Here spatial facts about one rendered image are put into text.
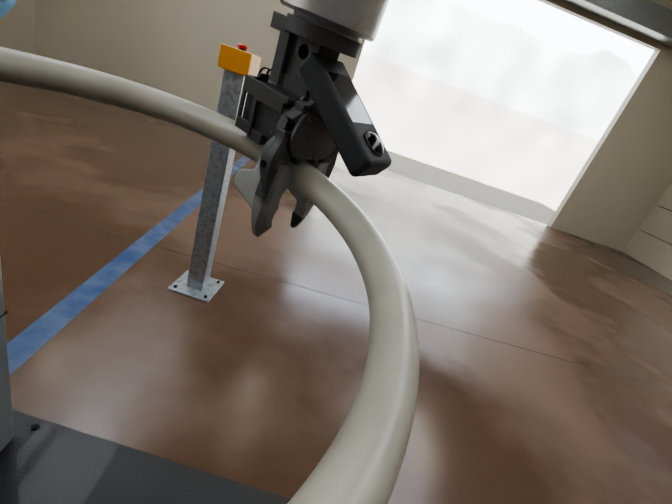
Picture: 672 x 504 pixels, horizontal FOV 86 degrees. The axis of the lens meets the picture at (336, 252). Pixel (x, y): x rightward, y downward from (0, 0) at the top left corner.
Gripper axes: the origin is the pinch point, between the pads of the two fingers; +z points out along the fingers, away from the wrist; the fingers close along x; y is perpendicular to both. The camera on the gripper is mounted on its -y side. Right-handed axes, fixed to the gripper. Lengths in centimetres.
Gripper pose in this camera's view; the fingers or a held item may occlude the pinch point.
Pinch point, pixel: (282, 225)
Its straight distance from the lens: 42.1
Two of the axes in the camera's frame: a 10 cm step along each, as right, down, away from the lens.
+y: -7.3, -5.6, 4.0
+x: -5.9, 2.2, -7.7
